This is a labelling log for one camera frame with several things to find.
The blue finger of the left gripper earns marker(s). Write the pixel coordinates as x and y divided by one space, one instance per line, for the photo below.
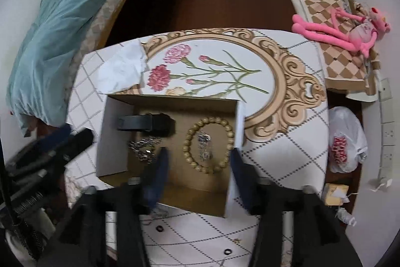
61 134

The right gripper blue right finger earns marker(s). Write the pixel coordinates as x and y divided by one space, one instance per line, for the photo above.
246 179

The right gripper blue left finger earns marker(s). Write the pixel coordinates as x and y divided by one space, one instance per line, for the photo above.
154 179

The black smart watch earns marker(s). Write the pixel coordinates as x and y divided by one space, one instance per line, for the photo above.
155 125

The teal blue duvet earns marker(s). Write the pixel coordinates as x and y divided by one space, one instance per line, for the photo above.
40 73

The white cardboard box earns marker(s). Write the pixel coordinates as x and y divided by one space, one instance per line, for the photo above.
186 188

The yellow tissue box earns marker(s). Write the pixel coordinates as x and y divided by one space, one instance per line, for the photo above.
335 194

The white crumpled paper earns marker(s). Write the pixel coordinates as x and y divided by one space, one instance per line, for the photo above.
123 70

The clear plastic bottle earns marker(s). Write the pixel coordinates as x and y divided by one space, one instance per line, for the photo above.
345 217

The white plastic bag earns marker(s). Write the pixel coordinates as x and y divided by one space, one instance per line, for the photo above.
348 146

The bed with patterned mattress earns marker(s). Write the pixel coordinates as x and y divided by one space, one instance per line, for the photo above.
96 37

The white power strip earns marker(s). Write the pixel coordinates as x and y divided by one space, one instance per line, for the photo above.
388 137

